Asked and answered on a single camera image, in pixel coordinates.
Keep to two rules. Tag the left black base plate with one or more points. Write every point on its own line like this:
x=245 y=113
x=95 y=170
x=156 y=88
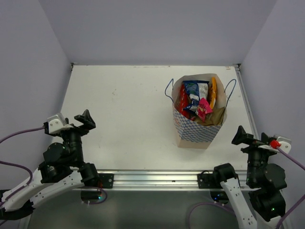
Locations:
x=98 y=195

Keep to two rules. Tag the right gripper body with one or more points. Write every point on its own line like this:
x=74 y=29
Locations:
x=256 y=155

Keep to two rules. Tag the light blue chips bag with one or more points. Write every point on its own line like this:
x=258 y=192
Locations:
x=215 y=118

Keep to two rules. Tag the blue checkered paper bag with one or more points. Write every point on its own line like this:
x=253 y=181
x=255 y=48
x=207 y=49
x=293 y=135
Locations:
x=190 y=132

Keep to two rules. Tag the aluminium mounting rail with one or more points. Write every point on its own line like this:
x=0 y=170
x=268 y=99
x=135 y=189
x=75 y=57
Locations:
x=123 y=180

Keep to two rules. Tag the orange snack packet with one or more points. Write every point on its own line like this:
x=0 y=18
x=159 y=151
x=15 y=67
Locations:
x=212 y=92

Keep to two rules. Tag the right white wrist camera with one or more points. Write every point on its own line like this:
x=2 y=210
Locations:
x=278 y=145

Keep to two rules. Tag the dark blue snack packet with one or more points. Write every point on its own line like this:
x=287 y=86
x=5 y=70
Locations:
x=196 y=90

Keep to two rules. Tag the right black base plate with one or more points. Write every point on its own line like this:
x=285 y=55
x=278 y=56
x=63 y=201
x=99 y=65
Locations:
x=207 y=181

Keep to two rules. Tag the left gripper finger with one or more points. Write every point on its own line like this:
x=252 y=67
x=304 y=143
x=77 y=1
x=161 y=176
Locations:
x=86 y=120
x=52 y=128

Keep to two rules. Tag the aluminium table edge rail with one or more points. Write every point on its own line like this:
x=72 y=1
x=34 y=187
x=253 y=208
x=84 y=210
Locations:
x=246 y=101

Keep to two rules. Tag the red cookie snack bag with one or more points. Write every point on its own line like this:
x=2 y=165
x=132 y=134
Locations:
x=183 y=102

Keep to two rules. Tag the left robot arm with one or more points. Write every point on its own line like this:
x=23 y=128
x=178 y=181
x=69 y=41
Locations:
x=63 y=168

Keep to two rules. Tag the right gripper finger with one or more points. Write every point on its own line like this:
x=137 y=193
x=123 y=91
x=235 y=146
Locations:
x=266 y=139
x=242 y=137

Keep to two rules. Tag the small red candy packet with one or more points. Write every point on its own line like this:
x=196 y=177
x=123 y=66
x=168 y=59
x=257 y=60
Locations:
x=203 y=109

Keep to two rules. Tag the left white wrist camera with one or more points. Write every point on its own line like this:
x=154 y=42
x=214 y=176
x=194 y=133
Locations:
x=59 y=118

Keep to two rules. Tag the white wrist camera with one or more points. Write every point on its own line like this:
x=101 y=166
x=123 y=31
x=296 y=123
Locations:
x=278 y=145
x=59 y=118

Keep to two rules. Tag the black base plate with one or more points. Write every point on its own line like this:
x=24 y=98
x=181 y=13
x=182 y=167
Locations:
x=207 y=181
x=98 y=195

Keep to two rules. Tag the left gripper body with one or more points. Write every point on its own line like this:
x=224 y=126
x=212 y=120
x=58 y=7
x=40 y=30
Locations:
x=74 y=134

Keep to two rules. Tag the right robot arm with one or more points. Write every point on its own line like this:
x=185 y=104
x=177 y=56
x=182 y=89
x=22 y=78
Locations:
x=265 y=180

